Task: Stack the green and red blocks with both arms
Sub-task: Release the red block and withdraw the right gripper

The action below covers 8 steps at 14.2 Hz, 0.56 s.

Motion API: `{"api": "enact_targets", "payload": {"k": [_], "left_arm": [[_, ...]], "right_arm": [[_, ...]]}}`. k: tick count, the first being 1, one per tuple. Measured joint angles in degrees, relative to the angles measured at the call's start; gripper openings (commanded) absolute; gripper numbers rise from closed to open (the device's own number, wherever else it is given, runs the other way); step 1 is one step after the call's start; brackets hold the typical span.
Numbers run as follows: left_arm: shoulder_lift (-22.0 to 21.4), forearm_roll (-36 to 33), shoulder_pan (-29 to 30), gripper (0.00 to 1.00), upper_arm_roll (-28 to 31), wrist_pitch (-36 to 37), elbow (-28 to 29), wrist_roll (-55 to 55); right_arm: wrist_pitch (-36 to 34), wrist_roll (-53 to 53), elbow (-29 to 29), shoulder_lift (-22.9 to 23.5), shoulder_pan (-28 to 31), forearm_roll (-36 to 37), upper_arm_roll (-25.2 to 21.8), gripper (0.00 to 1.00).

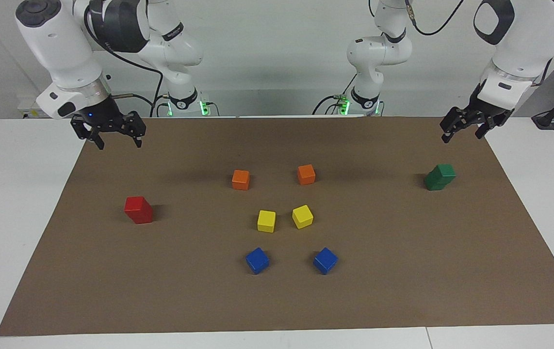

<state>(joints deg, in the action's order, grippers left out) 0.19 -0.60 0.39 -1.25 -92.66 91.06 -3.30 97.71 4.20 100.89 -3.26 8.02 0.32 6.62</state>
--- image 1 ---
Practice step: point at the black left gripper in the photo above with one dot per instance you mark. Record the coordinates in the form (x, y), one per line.
(480, 112)

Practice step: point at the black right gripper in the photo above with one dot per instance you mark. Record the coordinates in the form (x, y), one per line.
(105, 118)

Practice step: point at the green wooden cube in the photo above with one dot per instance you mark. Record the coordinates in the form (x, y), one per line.
(446, 171)
(433, 185)

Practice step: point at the red wooden cube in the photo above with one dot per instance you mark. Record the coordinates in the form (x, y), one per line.
(136, 203)
(144, 219)

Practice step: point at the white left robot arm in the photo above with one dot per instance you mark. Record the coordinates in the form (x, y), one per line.
(519, 48)

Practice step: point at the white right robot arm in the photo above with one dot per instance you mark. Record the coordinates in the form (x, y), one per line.
(63, 48)

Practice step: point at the orange wooden cube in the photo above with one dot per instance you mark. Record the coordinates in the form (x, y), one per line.
(240, 180)
(306, 174)

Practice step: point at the brown table mat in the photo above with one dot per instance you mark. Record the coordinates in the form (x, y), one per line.
(160, 271)

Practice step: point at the yellow wooden cube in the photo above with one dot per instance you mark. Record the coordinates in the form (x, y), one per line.
(266, 221)
(302, 216)

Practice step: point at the blue wooden cube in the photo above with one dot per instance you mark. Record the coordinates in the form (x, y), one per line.
(257, 260)
(325, 261)

